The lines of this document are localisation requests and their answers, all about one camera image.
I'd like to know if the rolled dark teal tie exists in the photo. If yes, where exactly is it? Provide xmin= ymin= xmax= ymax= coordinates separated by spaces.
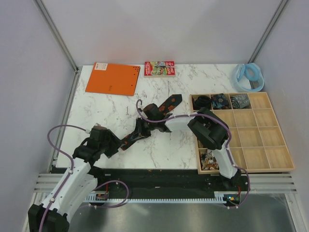
xmin=193 ymin=95 xmax=211 ymax=110

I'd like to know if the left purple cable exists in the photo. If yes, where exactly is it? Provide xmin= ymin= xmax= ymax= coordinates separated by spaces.
xmin=38 ymin=124 xmax=130 ymax=232

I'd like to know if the black orange floral tie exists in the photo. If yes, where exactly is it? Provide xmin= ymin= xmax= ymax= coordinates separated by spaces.
xmin=121 ymin=94 xmax=183 ymax=150

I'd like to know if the rolled blue floral tie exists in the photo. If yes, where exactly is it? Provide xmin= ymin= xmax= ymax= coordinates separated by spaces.
xmin=211 ymin=93 xmax=231 ymax=110

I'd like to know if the red green book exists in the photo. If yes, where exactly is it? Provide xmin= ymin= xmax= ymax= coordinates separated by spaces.
xmin=144 ymin=61 xmax=176 ymax=77

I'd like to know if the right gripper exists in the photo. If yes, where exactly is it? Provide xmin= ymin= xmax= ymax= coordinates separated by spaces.
xmin=131 ymin=117 xmax=156 ymax=141

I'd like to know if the light blue headband device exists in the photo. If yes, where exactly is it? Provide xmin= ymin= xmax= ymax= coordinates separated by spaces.
xmin=231 ymin=63 xmax=265 ymax=92

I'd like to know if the rolled multicolour patterned tie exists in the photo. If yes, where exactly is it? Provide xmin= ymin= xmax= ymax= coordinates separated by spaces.
xmin=199 ymin=149 xmax=219 ymax=171

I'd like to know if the white cable duct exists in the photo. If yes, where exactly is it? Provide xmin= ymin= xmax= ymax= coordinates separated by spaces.
xmin=83 ymin=192 xmax=241 ymax=204

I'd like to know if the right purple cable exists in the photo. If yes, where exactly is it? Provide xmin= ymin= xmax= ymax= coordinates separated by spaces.
xmin=136 ymin=99 xmax=252 ymax=210

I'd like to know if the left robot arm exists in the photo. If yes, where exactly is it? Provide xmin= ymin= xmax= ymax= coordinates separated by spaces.
xmin=28 ymin=126 xmax=124 ymax=232

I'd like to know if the wooden compartment tray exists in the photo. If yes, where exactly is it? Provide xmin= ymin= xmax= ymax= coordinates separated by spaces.
xmin=190 ymin=92 xmax=295 ymax=173

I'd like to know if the orange board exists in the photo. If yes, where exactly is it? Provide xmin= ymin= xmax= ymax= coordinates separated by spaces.
xmin=85 ymin=62 xmax=140 ymax=96

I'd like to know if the rolled grey paisley tie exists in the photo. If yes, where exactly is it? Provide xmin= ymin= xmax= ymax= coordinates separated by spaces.
xmin=230 ymin=94 xmax=250 ymax=109

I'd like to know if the purple cable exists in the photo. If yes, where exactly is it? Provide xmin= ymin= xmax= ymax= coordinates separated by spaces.
xmin=136 ymin=99 xmax=252 ymax=210
xmin=38 ymin=124 xmax=130 ymax=232

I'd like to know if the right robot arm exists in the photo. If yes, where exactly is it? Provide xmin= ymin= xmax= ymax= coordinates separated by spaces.
xmin=138 ymin=107 xmax=241 ymax=190

